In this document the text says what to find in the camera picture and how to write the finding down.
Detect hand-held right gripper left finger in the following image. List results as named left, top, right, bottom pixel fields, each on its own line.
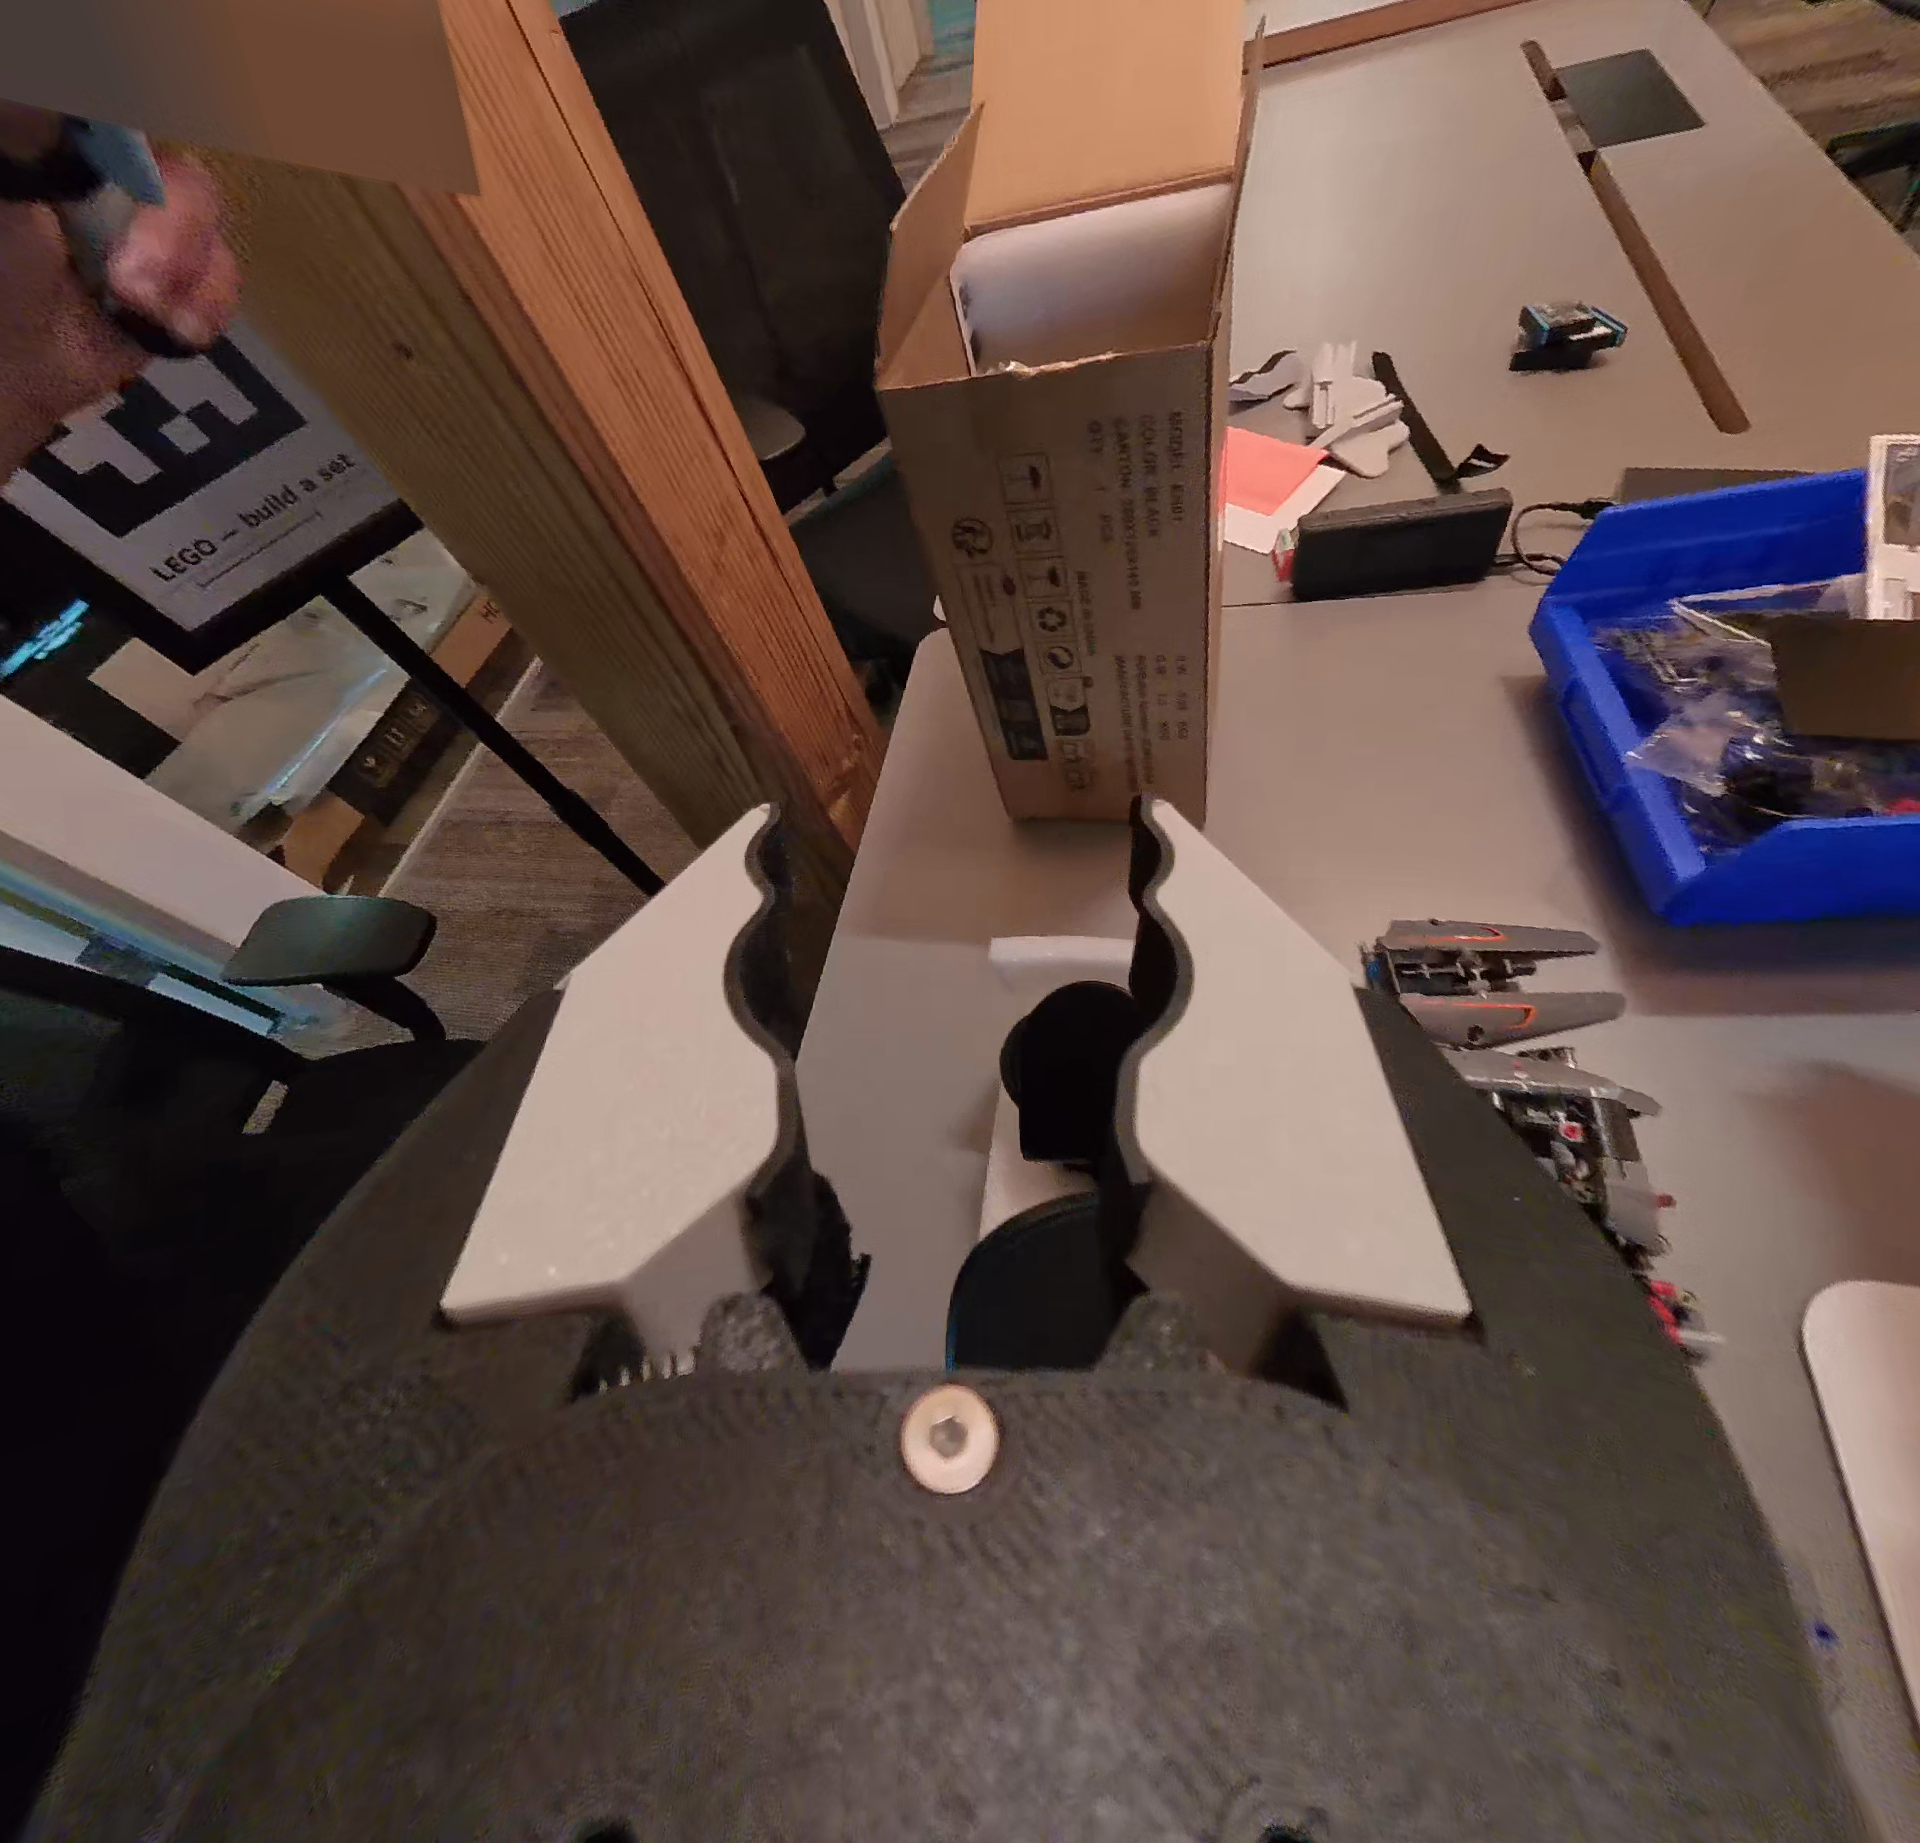
left=436, top=805, right=823, bottom=1362

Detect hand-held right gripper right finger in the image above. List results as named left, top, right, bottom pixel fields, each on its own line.
left=1100, top=793, right=1474, bottom=1377

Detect black packaged device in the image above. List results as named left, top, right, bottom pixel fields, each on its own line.
left=948, top=980, right=1145, bottom=1371

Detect white foam base block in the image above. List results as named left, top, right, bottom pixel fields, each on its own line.
left=975, top=934, right=1145, bottom=1275

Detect brown cardboard box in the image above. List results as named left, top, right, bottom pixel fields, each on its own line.
left=874, top=0, right=1267, bottom=825

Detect person's left forearm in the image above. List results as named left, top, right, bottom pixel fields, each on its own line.
left=0, top=214, right=136, bottom=482

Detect grey lego wing assembly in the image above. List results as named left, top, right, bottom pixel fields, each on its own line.
left=1395, top=991, right=1628, bottom=1052
left=1363, top=917, right=1603, bottom=998

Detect grey lego model body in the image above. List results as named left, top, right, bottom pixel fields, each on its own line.
left=1440, top=1049, right=1727, bottom=1351

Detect person's left hand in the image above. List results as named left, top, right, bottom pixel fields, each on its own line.
left=104, top=167, right=250, bottom=359

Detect black office chair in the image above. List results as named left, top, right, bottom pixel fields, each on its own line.
left=0, top=895, right=453, bottom=1275

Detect black white marker sign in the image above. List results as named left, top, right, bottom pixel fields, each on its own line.
left=0, top=325, right=427, bottom=644

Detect black sign stand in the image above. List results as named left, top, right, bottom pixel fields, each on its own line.
left=320, top=582, right=670, bottom=900

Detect blue plastic bin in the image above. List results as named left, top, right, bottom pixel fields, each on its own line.
left=1529, top=468, right=1920, bottom=930

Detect wooden pillar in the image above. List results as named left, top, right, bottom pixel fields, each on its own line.
left=196, top=0, right=889, bottom=906

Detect clear plastic parts bags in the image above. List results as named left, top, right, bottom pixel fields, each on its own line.
left=1590, top=583, right=1920, bottom=840

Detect black rectangular device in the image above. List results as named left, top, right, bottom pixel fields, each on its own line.
left=1291, top=487, right=1517, bottom=602

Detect grey chair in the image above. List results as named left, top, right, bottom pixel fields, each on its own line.
left=735, top=400, right=941, bottom=648

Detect black cabinet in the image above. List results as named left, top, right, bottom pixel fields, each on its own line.
left=561, top=0, right=908, bottom=501

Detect red paper card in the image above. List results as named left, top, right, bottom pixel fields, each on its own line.
left=1222, top=425, right=1349, bottom=556

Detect brown cardboard piece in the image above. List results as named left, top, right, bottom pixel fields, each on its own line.
left=1769, top=612, right=1920, bottom=742

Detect white flat plastic pieces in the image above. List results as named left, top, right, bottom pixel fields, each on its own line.
left=1231, top=343, right=1415, bottom=482

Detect small blue device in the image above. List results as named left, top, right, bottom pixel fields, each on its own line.
left=1510, top=301, right=1631, bottom=375

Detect white printed sheet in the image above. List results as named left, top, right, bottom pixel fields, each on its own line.
left=1865, top=433, right=1920, bottom=617

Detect white foam padding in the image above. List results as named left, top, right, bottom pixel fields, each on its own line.
left=949, top=185, right=1231, bottom=375

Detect black square pad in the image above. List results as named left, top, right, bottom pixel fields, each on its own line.
left=1545, top=49, right=1709, bottom=150

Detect black cable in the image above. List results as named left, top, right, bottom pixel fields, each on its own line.
left=1504, top=497, right=1625, bottom=582

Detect black strap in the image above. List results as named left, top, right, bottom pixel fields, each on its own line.
left=1370, top=350, right=1502, bottom=492

